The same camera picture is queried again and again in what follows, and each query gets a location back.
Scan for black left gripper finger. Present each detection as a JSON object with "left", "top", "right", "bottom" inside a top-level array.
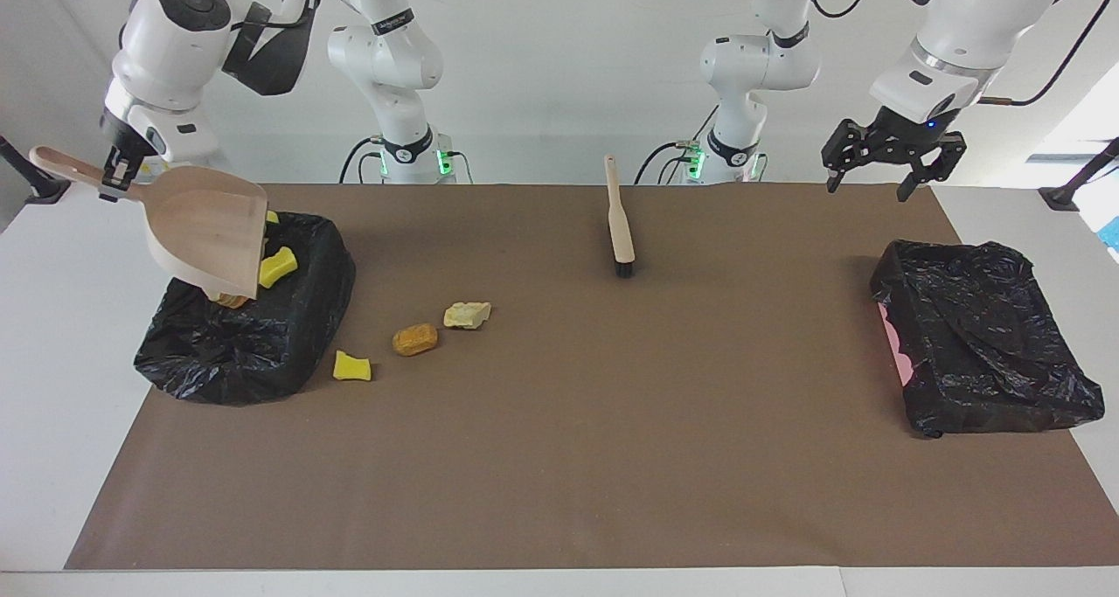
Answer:
[
  {"left": 819, "top": 119, "right": 876, "bottom": 195},
  {"left": 896, "top": 132, "right": 969, "bottom": 204}
]

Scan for beige plastic dustpan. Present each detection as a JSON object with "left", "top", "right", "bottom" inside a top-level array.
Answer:
[{"left": 29, "top": 146, "right": 268, "bottom": 302}]

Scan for beige hand brush black bristles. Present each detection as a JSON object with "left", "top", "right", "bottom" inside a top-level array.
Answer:
[{"left": 604, "top": 154, "right": 638, "bottom": 279}]

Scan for brown bread roll toy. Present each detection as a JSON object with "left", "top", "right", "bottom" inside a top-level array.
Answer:
[{"left": 392, "top": 323, "right": 439, "bottom": 358}]

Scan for pale yellow chunk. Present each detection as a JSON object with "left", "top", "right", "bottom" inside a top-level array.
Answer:
[{"left": 443, "top": 302, "right": 492, "bottom": 330}]

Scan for right black bagged bin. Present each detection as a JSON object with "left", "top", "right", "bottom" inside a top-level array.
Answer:
[{"left": 870, "top": 239, "right": 1106, "bottom": 439}]

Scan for pink bin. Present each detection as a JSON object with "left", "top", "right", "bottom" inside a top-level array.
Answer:
[{"left": 881, "top": 304, "right": 914, "bottom": 386}]

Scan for black plastic trash bag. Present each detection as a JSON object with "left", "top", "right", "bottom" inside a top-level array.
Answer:
[{"left": 133, "top": 212, "right": 358, "bottom": 406}]

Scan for black clamp stand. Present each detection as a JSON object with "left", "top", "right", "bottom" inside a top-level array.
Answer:
[
  {"left": 1039, "top": 137, "right": 1119, "bottom": 212},
  {"left": 0, "top": 135, "right": 72, "bottom": 205}
]

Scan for brown paper table mat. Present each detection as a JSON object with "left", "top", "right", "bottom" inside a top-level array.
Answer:
[{"left": 64, "top": 183, "right": 1119, "bottom": 572}]

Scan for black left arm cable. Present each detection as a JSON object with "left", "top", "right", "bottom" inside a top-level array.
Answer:
[{"left": 800, "top": 0, "right": 1119, "bottom": 108}]

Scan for black left base cable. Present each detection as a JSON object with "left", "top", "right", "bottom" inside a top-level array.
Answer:
[{"left": 634, "top": 139, "right": 702, "bottom": 185}]

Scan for black base cable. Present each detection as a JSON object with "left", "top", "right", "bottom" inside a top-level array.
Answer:
[
  {"left": 634, "top": 139, "right": 702, "bottom": 185},
  {"left": 339, "top": 136, "right": 379, "bottom": 184}
]

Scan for black right base cable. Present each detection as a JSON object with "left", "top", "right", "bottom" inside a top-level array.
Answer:
[{"left": 339, "top": 136, "right": 379, "bottom": 184}]

